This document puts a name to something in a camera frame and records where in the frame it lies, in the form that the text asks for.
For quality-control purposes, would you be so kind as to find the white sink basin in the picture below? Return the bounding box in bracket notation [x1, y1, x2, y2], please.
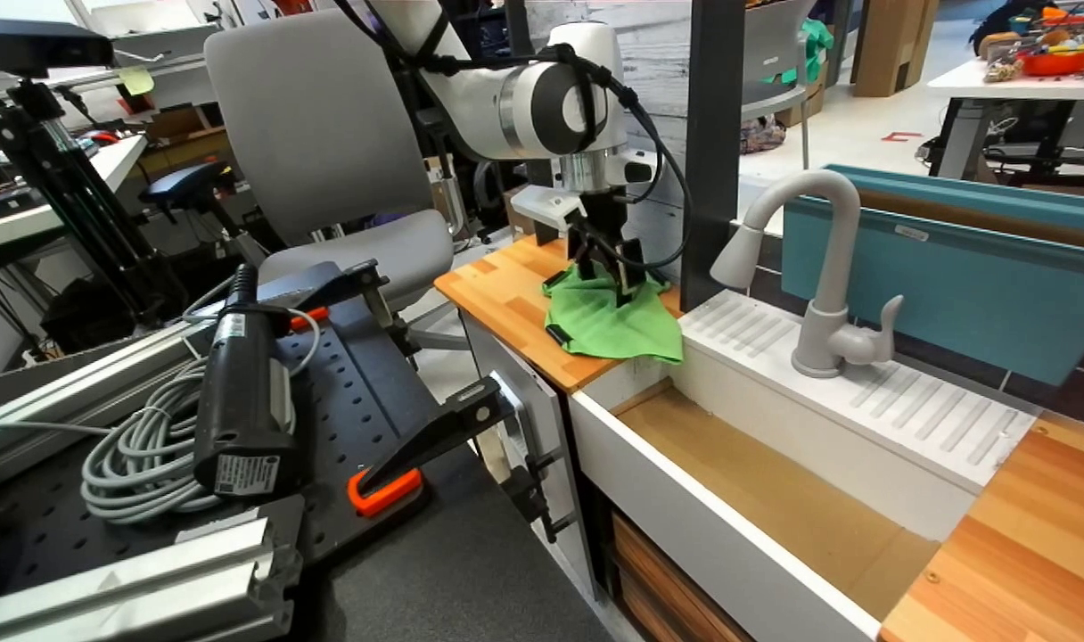
[572, 293, 1038, 642]

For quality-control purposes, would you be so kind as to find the grey faucet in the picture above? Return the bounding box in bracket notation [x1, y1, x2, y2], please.
[709, 171, 907, 379]

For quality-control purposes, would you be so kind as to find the green towel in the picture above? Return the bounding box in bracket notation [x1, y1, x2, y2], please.
[541, 270, 684, 364]

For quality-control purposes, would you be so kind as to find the black tripod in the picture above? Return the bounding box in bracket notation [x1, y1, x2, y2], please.
[0, 79, 187, 326]

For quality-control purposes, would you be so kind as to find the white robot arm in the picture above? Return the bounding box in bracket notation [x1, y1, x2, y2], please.
[369, 0, 646, 303]

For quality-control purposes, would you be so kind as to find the black vertical post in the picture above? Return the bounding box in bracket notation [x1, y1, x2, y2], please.
[680, 0, 747, 311]

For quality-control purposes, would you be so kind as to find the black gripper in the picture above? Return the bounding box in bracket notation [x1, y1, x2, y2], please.
[560, 152, 646, 303]

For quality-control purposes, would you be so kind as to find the black camera on mount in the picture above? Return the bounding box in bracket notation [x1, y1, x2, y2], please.
[192, 268, 296, 501]

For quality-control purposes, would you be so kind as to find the teal panel behind sink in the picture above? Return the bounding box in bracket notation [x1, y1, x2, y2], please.
[778, 161, 1084, 389]

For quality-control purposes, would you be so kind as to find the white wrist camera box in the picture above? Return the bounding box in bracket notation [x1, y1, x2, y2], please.
[510, 187, 582, 242]

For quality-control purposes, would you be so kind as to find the white background table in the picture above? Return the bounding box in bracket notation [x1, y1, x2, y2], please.
[923, 59, 1084, 187]

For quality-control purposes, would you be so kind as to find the black clamp orange tip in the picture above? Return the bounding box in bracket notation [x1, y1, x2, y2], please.
[347, 379, 504, 517]

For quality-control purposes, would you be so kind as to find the coiled grey cable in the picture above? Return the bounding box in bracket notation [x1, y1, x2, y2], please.
[80, 356, 218, 528]

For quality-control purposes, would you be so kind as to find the red bowl with toys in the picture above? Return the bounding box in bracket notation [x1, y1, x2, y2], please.
[1020, 6, 1084, 79]

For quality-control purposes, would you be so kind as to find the grey office chair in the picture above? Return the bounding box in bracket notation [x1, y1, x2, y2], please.
[204, 12, 453, 306]

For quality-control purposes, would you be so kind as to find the aluminium extrusion rail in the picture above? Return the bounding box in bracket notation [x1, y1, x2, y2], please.
[0, 509, 301, 642]

